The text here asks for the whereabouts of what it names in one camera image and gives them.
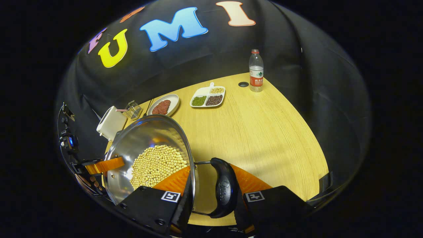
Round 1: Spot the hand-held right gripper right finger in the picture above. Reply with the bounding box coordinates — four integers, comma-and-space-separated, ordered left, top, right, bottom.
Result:
230, 164, 314, 234

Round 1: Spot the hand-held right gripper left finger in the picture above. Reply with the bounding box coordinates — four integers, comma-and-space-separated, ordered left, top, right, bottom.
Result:
116, 165, 195, 236

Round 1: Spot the steel pot with black handles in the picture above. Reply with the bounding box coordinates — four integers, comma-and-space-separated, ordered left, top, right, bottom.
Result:
103, 115, 239, 218

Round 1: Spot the white toaster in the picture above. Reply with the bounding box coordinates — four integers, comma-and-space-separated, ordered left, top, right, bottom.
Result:
96, 106, 128, 142

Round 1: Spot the pile of soybeans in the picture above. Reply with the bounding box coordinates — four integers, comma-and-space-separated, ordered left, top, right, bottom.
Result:
130, 145, 189, 189

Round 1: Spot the white round plate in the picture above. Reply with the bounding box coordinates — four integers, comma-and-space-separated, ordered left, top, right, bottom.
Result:
147, 94, 180, 117

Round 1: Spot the white divided bean tray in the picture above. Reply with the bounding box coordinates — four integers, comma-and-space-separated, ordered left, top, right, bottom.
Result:
190, 82, 226, 108

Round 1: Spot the clear plastic water bottle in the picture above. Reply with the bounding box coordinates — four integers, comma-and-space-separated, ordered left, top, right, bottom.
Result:
249, 49, 264, 92

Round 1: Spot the black table edge bracket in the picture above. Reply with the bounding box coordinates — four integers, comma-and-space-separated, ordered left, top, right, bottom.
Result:
319, 172, 332, 191

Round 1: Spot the small wire mesh basket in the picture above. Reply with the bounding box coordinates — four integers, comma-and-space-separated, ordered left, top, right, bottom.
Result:
125, 100, 143, 120

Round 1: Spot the black power cable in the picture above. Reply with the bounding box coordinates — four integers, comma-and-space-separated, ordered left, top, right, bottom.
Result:
143, 98, 155, 117

